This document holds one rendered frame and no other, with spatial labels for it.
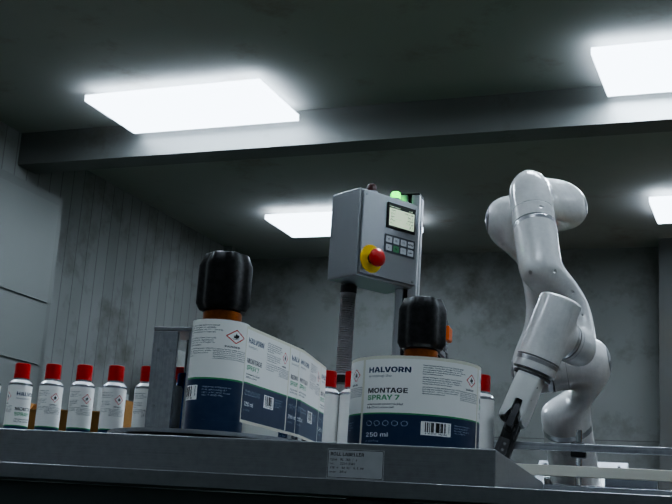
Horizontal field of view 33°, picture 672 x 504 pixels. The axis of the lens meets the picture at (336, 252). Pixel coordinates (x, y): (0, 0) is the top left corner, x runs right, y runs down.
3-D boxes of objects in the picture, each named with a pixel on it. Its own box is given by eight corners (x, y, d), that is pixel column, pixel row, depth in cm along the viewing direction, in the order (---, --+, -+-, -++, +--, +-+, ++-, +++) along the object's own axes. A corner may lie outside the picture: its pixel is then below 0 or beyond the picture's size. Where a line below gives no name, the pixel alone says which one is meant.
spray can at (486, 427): (463, 480, 217) (467, 372, 222) (467, 481, 222) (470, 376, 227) (490, 481, 216) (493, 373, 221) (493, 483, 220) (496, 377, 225)
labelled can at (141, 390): (122, 463, 236) (133, 364, 241) (133, 464, 241) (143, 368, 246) (145, 464, 234) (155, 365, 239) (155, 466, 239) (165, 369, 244)
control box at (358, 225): (326, 280, 242) (332, 194, 246) (385, 294, 252) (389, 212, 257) (357, 274, 234) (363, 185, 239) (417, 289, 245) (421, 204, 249)
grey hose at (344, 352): (332, 381, 240) (338, 284, 245) (336, 384, 243) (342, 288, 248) (348, 382, 239) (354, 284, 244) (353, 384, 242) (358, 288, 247)
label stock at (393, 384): (492, 461, 165) (494, 361, 168) (354, 451, 163) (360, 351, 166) (462, 468, 184) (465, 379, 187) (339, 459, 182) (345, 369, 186)
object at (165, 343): (138, 458, 221) (152, 328, 227) (165, 463, 233) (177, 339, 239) (206, 461, 217) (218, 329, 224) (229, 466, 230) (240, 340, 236)
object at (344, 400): (332, 473, 223) (338, 369, 228) (337, 475, 228) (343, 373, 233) (358, 474, 222) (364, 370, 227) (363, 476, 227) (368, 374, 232)
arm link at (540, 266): (554, 258, 247) (572, 378, 229) (504, 228, 239) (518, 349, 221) (587, 238, 242) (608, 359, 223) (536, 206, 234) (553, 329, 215)
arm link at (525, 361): (520, 356, 227) (514, 370, 227) (515, 348, 219) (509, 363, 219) (560, 371, 225) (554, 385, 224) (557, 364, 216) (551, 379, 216)
